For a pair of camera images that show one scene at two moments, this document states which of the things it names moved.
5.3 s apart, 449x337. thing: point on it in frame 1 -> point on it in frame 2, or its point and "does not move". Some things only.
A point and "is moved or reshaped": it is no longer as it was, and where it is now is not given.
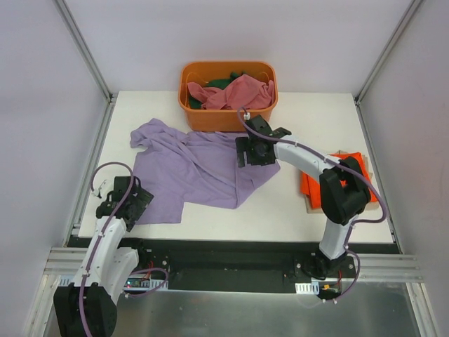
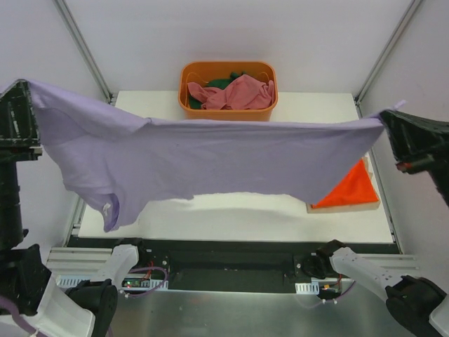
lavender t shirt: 182,168 is moved or reshaped
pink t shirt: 241,92 does not move
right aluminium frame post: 397,33 does not move
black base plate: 199,263 does not move
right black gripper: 240,152 -> 421,159
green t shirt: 222,83 does not move
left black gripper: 141,198 -> 18,148
